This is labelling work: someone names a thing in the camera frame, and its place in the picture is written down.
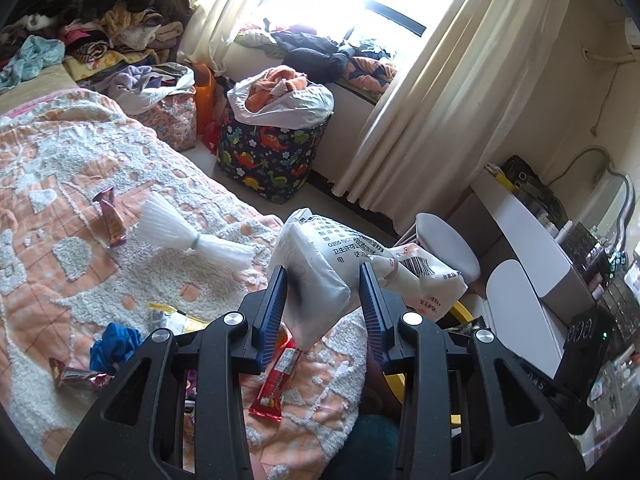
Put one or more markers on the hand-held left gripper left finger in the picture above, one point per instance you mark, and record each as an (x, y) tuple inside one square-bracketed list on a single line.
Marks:
[(272, 310)]

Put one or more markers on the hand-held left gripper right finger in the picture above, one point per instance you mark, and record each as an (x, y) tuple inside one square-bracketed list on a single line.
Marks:
[(372, 310)]

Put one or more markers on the white printed plastic bag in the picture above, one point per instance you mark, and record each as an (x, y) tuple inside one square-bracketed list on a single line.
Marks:
[(320, 270)]

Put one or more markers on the yellow rimmed trash bin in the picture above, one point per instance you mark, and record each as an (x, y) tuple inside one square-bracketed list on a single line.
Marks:
[(462, 312)]

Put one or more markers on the blue plastic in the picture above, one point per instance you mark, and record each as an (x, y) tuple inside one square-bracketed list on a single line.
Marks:
[(115, 347)]

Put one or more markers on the red snack wrapper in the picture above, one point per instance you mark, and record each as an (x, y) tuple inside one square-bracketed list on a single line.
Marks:
[(272, 385)]

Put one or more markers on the white chair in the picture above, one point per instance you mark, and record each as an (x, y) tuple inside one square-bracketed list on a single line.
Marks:
[(515, 305)]

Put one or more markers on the white round stool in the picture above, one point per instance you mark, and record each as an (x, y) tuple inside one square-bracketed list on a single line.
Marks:
[(445, 245)]

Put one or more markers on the yellow white packet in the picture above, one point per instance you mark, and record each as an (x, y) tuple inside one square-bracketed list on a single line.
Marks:
[(167, 317)]

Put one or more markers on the white desk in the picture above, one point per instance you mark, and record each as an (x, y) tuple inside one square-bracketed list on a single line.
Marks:
[(525, 230)]

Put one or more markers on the white tied plastic bundle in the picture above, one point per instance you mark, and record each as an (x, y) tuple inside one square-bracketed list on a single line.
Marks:
[(170, 230)]

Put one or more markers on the person's dark clothing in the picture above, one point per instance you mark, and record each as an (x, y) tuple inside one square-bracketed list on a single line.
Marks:
[(370, 447)]

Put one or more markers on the dinosaur print storage bin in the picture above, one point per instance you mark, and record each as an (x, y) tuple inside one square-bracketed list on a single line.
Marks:
[(270, 160)]

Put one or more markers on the black bag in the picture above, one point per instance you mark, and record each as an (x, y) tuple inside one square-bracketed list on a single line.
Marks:
[(530, 185)]

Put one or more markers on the purple snack wrapper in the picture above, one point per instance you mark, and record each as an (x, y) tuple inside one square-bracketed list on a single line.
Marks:
[(112, 217)]

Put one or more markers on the white bag with orange clothes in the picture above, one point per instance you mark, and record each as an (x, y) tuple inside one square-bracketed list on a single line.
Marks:
[(295, 105)]

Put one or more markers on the maroon snack wrapper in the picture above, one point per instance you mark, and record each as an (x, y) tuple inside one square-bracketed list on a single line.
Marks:
[(75, 375)]

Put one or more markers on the floral storage bag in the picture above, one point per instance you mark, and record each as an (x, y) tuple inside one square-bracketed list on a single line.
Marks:
[(170, 120)]

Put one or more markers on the wide cream curtain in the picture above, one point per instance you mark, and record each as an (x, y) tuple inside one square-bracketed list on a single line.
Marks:
[(440, 100)]

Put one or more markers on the clothes on windowsill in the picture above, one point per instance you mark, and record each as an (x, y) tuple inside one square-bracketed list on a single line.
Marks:
[(320, 52)]

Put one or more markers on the white bag with lilac clothes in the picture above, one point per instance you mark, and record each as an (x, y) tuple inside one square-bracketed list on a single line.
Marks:
[(135, 82)]

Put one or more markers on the narrow cream curtain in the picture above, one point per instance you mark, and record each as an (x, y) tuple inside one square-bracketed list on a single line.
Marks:
[(220, 10)]

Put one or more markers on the light blue cloth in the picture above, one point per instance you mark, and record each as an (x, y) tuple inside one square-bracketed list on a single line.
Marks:
[(30, 60)]

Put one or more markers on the pile of clothes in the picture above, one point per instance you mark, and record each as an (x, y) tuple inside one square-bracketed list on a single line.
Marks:
[(100, 5)]

